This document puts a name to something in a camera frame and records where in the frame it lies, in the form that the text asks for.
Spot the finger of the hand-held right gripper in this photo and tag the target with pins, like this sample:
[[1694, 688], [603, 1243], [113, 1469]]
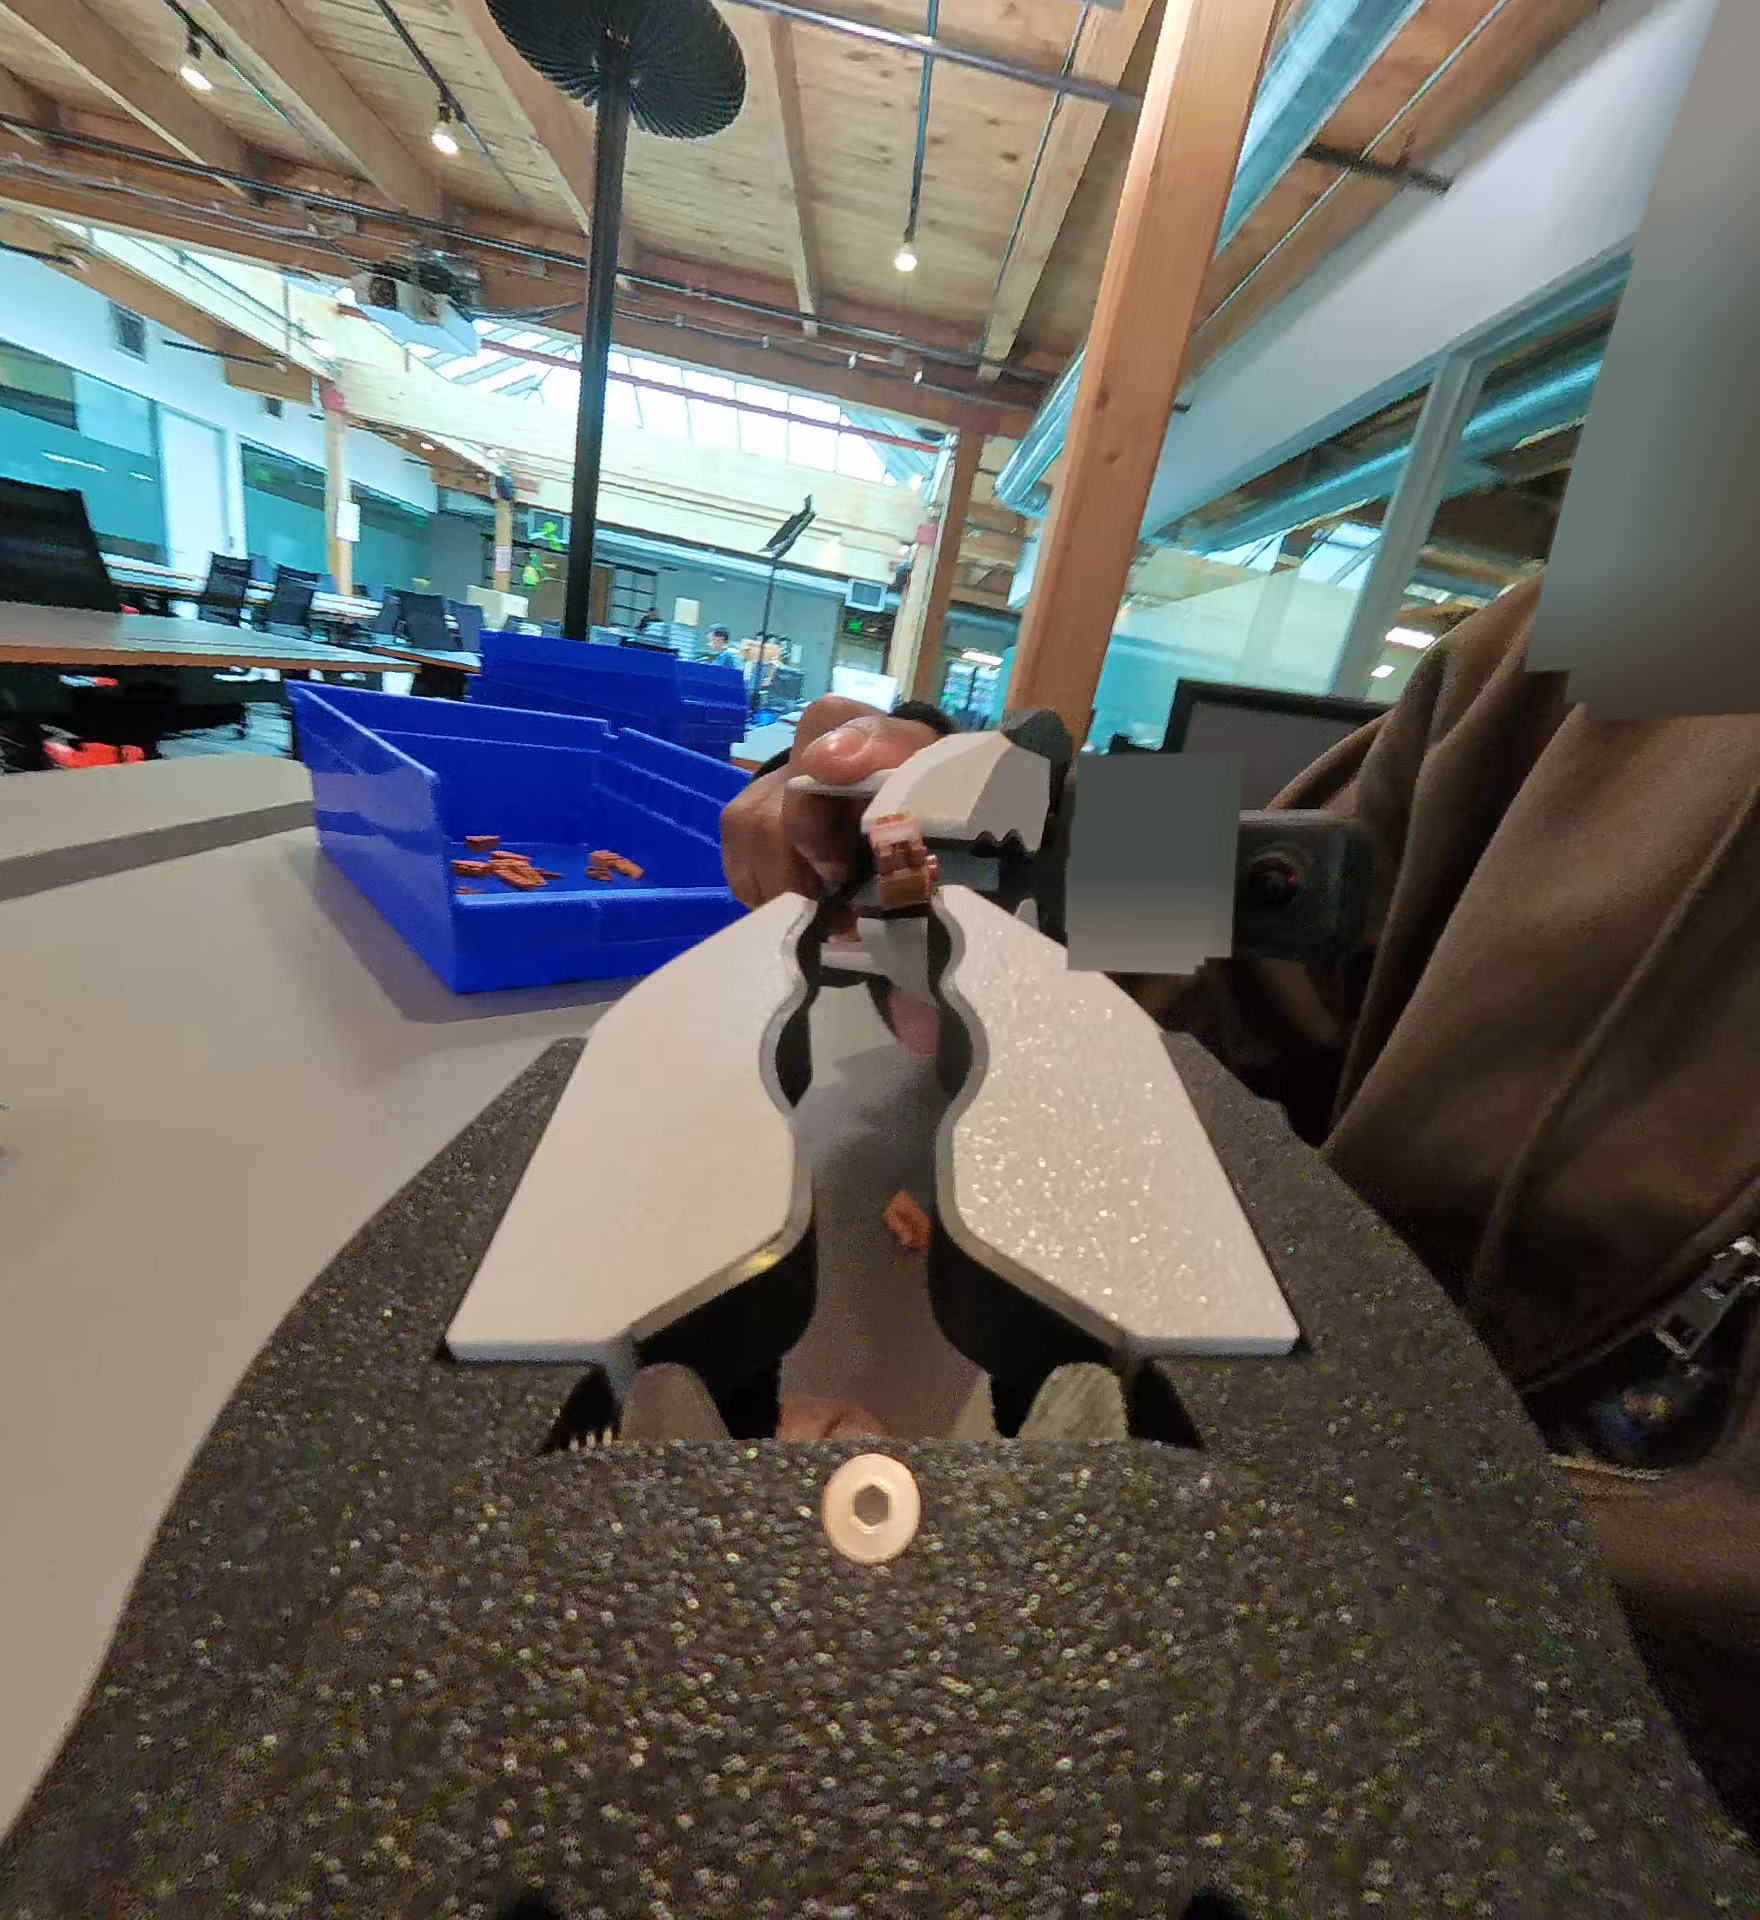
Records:
[[956, 788]]

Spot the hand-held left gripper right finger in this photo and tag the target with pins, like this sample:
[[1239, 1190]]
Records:
[[1122, 1171]]

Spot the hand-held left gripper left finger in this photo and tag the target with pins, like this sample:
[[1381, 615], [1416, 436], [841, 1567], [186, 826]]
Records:
[[643, 1185]]

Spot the brown brick assembly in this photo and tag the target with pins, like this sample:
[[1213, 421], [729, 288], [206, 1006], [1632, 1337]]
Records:
[[900, 870]]

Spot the heap of orange bricks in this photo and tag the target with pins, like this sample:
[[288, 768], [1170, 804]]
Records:
[[537, 870]]

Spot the blue plastic bin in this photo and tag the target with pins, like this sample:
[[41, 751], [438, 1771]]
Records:
[[431, 870]]

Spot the grey desk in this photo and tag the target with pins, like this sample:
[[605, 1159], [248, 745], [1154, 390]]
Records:
[[160, 1050]]

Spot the black computer monitor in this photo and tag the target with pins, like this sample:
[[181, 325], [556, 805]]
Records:
[[1272, 736]]

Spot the small orange square brick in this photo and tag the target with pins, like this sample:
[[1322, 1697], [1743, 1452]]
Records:
[[906, 1217]]

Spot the stack of blue bins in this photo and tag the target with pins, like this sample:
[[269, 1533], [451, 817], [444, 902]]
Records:
[[625, 685]]

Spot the person's dark jacket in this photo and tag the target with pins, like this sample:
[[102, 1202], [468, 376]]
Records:
[[1602, 1050]]

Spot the black pole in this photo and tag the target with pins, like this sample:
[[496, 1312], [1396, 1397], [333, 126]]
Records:
[[605, 270]]

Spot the wooden office table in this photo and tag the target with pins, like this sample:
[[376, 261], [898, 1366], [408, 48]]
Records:
[[72, 637]]

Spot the wooden post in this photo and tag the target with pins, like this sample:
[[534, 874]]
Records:
[[1137, 331]]

